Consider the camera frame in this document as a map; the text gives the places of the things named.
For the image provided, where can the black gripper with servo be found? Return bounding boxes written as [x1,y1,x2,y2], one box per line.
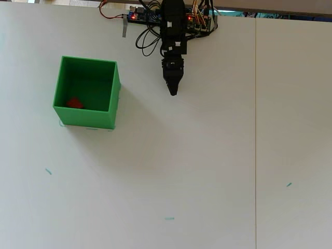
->
[160,38,188,97]

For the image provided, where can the red block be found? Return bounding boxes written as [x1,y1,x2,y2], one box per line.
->
[65,97,85,109]

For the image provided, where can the green plastic bin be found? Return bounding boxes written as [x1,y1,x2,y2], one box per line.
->
[52,55,122,130]

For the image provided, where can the green circuit board with connectors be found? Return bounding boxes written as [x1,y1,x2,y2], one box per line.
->
[186,7,212,33]

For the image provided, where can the blue controller circuit board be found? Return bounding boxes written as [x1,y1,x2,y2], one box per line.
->
[128,6,163,24]

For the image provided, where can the grey tape strip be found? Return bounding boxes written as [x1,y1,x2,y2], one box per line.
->
[121,14,129,38]

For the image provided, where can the black power cable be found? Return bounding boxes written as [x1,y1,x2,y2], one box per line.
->
[209,0,219,33]

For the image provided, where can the yellow and orange jumper wires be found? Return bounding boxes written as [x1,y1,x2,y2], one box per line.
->
[192,0,210,26]

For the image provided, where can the thin red wire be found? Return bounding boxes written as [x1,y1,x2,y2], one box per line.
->
[99,0,130,20]

